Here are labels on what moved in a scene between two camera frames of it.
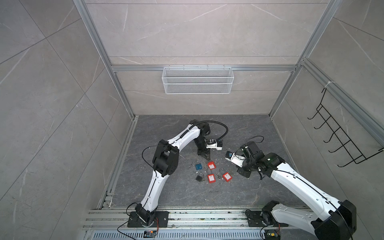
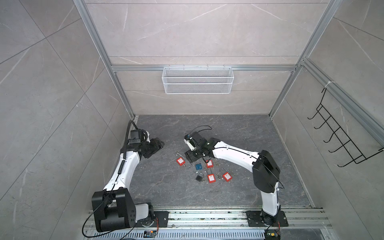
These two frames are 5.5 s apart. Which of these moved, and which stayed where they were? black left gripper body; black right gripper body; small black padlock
Moved: black right gripper body; black left gripper body
Stayed: small black padlock
